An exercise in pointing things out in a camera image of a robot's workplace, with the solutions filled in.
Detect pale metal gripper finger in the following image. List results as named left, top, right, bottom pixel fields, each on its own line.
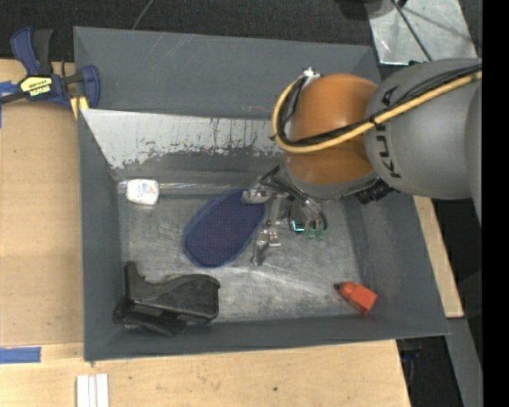
left=241, top=187, right=278, bottom=205
left=250, top=228, right=282, bottom=266

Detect blue oval mesh pad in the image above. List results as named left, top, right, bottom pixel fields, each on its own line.
left=182, top=186, right=268, bottom=269

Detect grey metal bin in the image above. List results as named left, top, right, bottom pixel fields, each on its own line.
left=72, top=25, right=451, bottom=362

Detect black plastic tool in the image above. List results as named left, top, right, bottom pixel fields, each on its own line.
left=112, top=260, right=221, bottom=338

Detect orange-red small bottle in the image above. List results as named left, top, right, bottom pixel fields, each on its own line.
left=333, top=281, right=379, bottom=315

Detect brown cardboard board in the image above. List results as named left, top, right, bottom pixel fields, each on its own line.
left=0, top=98, right=86, bottom=348

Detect black cylinder on white bracket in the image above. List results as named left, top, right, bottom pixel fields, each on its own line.
left=355, top=181, right=394, bottom=205

